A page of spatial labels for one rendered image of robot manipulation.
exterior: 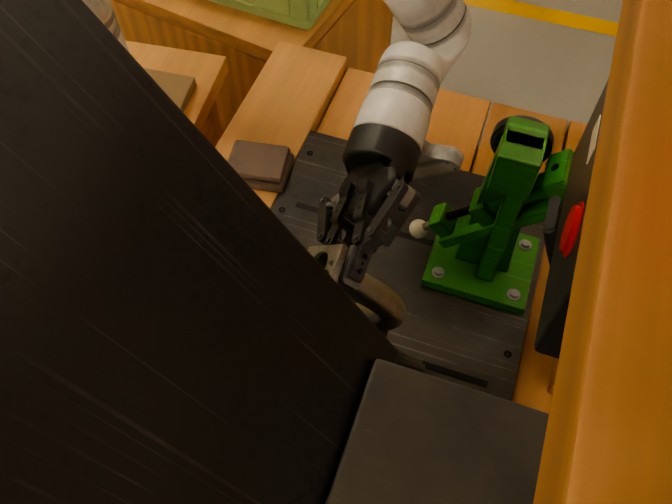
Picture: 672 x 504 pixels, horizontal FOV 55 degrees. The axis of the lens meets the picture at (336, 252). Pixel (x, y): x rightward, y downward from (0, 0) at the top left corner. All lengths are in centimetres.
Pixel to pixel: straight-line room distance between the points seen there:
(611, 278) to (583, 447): 6
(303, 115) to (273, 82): 10
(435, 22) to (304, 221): 41
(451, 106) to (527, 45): 162
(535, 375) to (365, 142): 45
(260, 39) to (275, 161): 49
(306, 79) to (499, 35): 170
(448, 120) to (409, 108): 54
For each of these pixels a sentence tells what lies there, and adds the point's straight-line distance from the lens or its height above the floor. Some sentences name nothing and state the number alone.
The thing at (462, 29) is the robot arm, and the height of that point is 126.
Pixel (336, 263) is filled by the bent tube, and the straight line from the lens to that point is 59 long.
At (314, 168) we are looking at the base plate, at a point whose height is 90.
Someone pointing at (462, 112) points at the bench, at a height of 88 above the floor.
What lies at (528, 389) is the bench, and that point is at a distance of 94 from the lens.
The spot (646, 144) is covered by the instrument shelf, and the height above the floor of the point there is 154.
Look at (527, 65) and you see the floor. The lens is 272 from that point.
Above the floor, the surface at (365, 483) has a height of 124.
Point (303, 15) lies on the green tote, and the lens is 148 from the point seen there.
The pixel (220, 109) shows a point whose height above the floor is 76.
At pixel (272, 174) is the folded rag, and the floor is 93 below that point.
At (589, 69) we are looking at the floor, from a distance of 278.
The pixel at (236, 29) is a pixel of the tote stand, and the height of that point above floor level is 79.
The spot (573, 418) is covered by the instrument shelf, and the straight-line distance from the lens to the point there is 20.
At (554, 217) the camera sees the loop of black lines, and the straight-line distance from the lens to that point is 60.
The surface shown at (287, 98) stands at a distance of 119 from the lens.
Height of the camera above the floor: 172
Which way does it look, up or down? 57 degrees down
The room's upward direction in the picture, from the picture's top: straight up
